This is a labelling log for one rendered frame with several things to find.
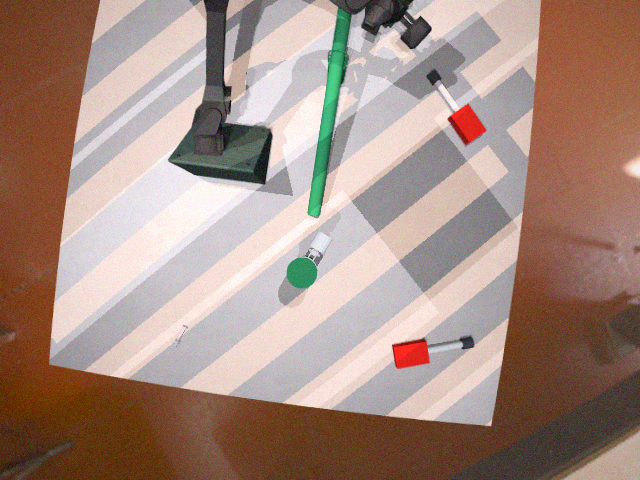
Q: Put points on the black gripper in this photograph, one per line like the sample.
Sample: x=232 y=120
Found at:
x=416 y=32

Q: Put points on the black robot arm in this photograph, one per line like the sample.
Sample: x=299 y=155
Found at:
x=209 y=137

